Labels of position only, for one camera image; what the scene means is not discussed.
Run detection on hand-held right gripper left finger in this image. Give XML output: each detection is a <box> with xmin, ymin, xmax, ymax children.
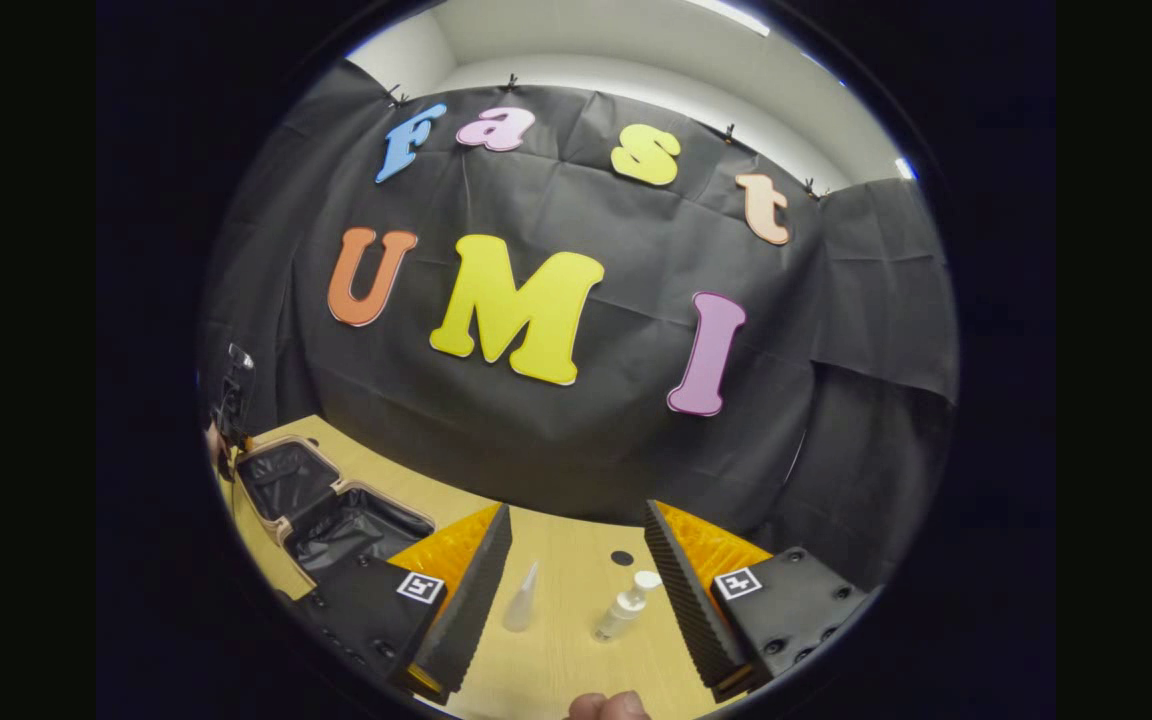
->
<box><xmin>276</xmin><ymin>502</ymin><xmax>515</xmax><ymax>706</ymax></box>

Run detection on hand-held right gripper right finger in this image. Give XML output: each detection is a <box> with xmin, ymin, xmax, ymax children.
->
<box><xmin>643</xmin><ymin>499</ymin><xmax>875</xmax><ymax>704</ymax></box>

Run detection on translucent white squeeze tube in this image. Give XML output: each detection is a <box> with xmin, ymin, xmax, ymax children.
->
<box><xmin>502</xmin><ymin>560</ymin><xmax>541</xmax><ymax>633</ymax></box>

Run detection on clear spray bottle white cap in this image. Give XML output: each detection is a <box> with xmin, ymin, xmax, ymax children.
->
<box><xmin>592</xmin><ymin>570</ymin><xmax>664</xmax><ymax>643</ymax></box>

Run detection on beige suitcase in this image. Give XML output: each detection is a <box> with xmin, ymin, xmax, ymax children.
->
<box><xmin>233</xmin><ymin>435</ymin><xmax>437</xmax><ymax>579</ymax></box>

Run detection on row of black cloth clips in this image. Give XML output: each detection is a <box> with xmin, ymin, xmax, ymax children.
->
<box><xmin>386</xmin><ymin>72</ymin><xmax>827</xmax><ymax>198</ymax></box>

